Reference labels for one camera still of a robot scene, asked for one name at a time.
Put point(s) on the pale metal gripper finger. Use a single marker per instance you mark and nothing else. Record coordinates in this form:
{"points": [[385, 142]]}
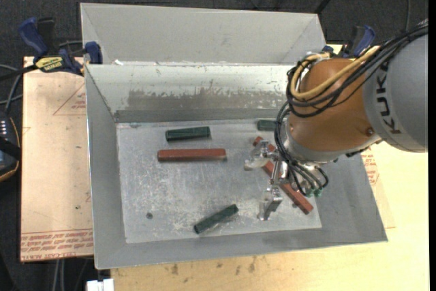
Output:
{"points": [[270, 202], [260, 152]]}

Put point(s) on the red-brown flat block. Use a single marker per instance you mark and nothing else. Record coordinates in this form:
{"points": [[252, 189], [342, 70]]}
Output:
{"points": [[190, 155], [297, 198]]}

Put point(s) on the dark green flat block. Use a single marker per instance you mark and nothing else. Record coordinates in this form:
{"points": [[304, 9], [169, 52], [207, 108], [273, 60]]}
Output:
{"points": [[188, 133], [216, 218], [266, 125]]}

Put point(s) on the grey metal bin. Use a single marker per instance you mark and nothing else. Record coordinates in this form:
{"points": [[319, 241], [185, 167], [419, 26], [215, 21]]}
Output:
{"points": [[190, 187]]}

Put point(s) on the brown cardboard board red print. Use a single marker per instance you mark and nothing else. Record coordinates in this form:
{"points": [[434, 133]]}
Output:
{"points": [[54, 153]]}

